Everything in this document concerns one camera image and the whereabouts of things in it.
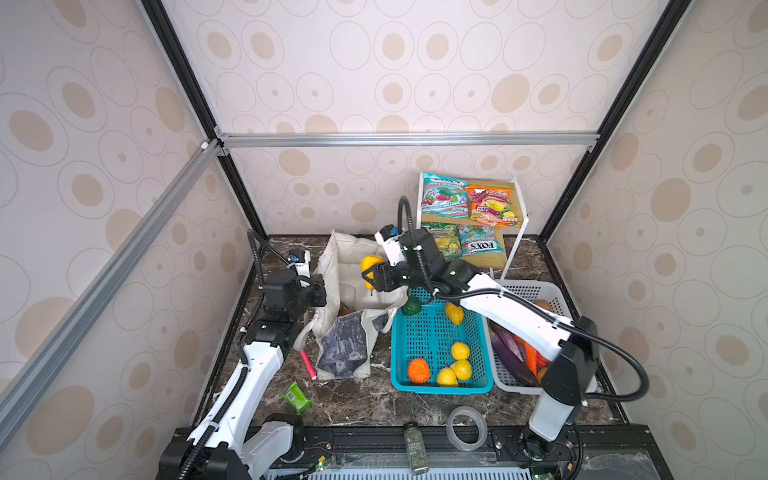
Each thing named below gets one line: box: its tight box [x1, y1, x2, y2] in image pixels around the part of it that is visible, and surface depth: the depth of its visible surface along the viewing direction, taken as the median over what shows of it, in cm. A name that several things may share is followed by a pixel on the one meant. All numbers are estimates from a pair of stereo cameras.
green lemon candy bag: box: [422, 222, 463, 261], surface depth 95 cm
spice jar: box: [403, 421, 429, 475], surface depth 71 cm
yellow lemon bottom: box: [436, 367, 458, 385], surface depth 82 cm
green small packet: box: [282, 381, 314, 415], surface depth 81 cm
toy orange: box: [408, 358, 431, 384], surface depth 83 cm
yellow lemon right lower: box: [450, 359, 472, 381], surface depth 84 cm
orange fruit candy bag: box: [466, 185, 518, 227], surface depth 79 cm
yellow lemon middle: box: [451, 341, 471, 360], surface depth 87 cm
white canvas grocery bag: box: [293, 230, 407, 380], surface depth 79 cm
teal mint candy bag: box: [421, 172, 471, 218], surface depth 82 cm
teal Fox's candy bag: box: [458, 224, 505, 257], surface depth 96 cm
